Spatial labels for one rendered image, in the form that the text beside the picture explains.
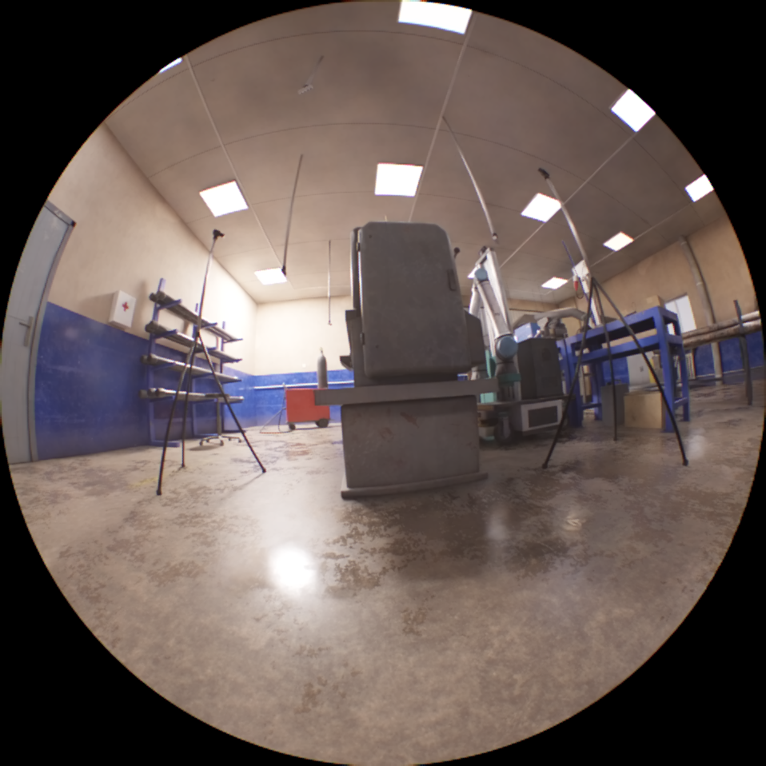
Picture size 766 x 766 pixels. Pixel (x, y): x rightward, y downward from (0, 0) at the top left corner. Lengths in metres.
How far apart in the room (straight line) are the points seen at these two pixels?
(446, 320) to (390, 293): 0.27
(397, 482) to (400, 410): 0.31
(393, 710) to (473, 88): 3.67
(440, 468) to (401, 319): 0.67
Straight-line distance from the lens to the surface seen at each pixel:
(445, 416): 1.13
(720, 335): 3.35
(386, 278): 1.15
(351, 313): 1.18
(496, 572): 0.62
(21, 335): 2.85
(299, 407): 4.94
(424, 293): 1.15
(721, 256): 7.62
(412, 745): 0.40
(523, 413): 2.05
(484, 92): 3.39
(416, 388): 1.06
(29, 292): 2.94
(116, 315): 3.33
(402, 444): 1.09
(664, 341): 2.10
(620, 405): 2.63
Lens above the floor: 0.39
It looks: 5 degrees up
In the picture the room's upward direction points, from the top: 4 degrees counter-clockwise
